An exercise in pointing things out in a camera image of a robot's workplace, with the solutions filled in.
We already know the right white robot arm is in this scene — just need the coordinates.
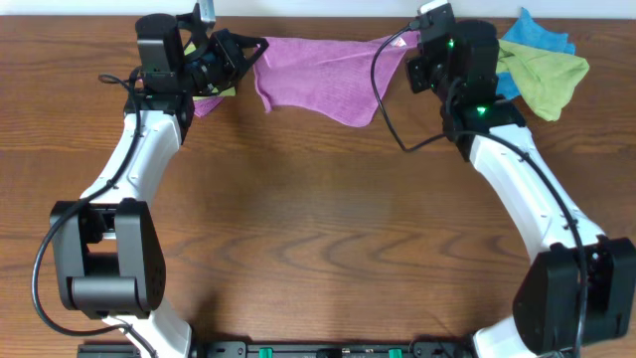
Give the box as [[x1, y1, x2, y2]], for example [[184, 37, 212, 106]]
[[407, 1, 635, 357]]

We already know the crumpled green cloth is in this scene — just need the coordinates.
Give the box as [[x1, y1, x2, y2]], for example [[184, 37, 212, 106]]
[[496, 40, 589, 121]]

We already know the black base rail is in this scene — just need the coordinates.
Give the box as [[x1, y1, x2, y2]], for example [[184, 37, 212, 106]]
[[77, 340, 478, 358]]

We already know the right black camera cable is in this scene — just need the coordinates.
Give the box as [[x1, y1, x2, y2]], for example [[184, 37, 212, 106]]
[[369, 19, 590, 358]]

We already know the crumpled blue cloth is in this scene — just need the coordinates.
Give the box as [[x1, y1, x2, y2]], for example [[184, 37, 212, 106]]
[[497, 7, 576, 99]]

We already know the black camera cable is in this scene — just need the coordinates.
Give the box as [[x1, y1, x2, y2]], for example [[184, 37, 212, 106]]
[[369, 19, 590, 358], [31, 73, 160, 358]]

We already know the folded green cloth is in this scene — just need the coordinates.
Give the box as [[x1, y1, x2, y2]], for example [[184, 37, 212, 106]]
[[184, 43, 237, 101]]

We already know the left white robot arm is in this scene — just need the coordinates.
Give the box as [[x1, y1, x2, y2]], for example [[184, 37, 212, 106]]
[[41, 7, 268, 357]]

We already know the purple microfiber cloth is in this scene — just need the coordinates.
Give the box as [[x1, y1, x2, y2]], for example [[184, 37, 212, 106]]
[[254, 32, 418, 127]]

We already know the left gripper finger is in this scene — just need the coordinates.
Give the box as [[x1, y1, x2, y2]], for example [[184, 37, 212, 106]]
[[230, 33, 269, 52], [233, 47, 266, 83]]

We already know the left black camera cable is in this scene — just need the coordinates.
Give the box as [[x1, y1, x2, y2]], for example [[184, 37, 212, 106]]
[[31, 73, 160, 358]]

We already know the folded purple cloth underneath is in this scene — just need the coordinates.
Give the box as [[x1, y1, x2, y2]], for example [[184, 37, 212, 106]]
[[138, 79, 226, 119]]

